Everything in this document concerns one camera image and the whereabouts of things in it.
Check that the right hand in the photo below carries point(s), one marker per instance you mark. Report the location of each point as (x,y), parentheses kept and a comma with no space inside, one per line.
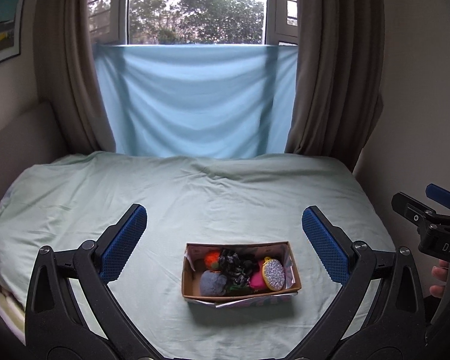
(440,273)

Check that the light blue window sheet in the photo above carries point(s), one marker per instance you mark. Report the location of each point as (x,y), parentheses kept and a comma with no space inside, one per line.
(216,101)

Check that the cardboard box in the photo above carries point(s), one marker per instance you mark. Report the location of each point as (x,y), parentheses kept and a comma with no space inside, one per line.
(194,267)

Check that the right brown curtain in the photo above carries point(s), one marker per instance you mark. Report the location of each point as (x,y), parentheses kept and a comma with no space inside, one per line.
(337,105)

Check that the green tissue pack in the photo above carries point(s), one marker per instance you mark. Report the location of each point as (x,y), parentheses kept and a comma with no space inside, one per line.
(236,291)

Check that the window frame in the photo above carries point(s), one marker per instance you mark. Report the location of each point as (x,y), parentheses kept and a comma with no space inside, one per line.
(173,22)

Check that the left brown curtain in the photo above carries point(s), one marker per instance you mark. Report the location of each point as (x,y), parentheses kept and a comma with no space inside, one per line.
(66,76)

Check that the brown curtain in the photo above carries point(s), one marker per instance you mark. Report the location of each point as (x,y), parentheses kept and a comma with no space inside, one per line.
(66,76)
(337,105)

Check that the grey fuzzy sock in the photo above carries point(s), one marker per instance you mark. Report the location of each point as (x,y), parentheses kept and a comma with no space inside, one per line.
(213,284)

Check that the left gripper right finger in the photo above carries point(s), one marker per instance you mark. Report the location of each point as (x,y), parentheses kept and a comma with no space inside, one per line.
(378,312)

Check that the orange pompom toy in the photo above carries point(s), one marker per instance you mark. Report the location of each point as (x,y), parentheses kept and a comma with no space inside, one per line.
(211,260)

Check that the pale green bed sheet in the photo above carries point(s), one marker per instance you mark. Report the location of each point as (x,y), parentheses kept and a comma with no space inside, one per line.
(189,200)

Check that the glittery round sponge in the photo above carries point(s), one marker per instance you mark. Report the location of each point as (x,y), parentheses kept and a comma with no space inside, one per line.
(273,274)

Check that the black patterned cloth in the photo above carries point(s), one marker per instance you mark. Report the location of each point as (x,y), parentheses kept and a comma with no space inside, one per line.
(237,267)

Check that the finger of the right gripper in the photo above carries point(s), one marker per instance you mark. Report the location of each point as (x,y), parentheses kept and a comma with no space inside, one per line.
(410,209)
(438,195)

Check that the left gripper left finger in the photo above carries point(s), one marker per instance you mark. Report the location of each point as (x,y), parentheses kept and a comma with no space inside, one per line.
(70,310)

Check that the magenta zip pouch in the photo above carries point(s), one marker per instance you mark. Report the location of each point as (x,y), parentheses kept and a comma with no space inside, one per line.
(257,283)

